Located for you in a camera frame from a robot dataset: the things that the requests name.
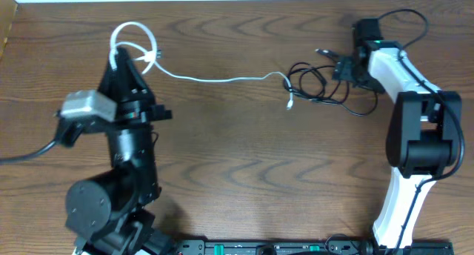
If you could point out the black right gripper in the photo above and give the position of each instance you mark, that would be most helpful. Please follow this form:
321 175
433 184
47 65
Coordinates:
342 72

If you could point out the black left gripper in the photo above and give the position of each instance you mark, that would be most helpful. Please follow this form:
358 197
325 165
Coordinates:
130 111

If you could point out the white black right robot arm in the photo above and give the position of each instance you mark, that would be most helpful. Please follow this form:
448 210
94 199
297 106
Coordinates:
424 143

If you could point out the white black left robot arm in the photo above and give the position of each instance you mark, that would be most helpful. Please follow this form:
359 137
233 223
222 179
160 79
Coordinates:
107 211

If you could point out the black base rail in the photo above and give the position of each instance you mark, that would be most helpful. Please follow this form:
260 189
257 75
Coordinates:
332 246

